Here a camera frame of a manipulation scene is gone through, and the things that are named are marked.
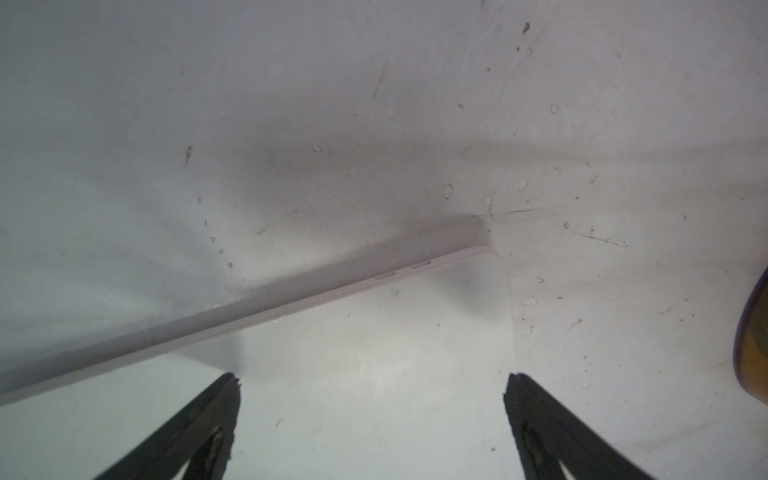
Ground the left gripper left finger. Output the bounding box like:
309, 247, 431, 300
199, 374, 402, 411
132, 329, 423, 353
98, 373, 241, 479

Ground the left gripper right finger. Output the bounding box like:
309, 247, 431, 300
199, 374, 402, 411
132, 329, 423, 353
503, 373, 650, 479

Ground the white laptop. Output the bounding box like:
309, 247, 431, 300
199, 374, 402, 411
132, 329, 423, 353
1, 247, 523, 479

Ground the potted green plant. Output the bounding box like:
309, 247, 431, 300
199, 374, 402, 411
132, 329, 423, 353
733, 270, 768, 404

